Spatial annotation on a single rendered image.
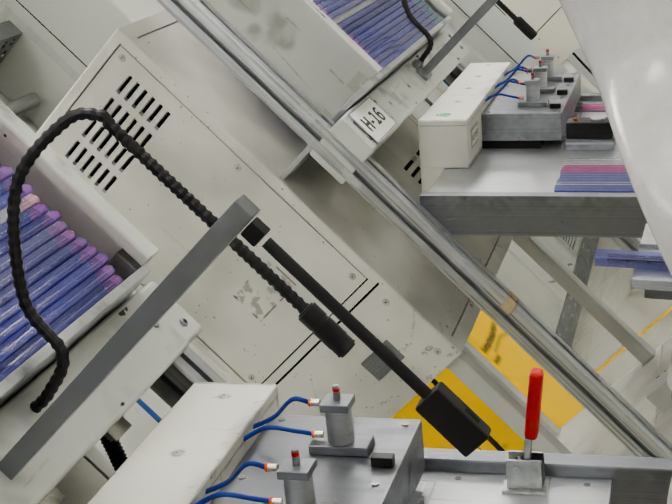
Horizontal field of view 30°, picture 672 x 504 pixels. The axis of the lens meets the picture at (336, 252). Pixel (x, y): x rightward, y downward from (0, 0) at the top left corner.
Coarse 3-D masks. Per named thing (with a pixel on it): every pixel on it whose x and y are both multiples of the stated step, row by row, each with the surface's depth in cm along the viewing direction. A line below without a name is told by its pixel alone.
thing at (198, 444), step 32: (224, 384) 113; (256, 384) 112; (192, 416) 107; (224, 416) 106; (256, 416) 107; (160, 448) 102; (192, 448) 101; (224, 448) 101; (128, 480) 97; (160, 480) 96; (192, 480) 96; (224, 480) 100
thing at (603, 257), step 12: (600, 252) 118; (612, 252) 118; (624, 252) 118; (636, 252) 118; (648, 252) 117; (660, 252) 117; (600, 264) 118; (612, 264) 118; (624, 264) 117; (636, 264) 117; (648, 264) 117; (660, 264) 116
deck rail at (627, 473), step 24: (432, 456) 110; (456, 456) 110; (480, 456) 110; (504, 456) 109; (552, 456) 108; (576, 456) 108; (600, 456) 107; (624, 456) 107; (624, 480) 106; (648, 480) 105
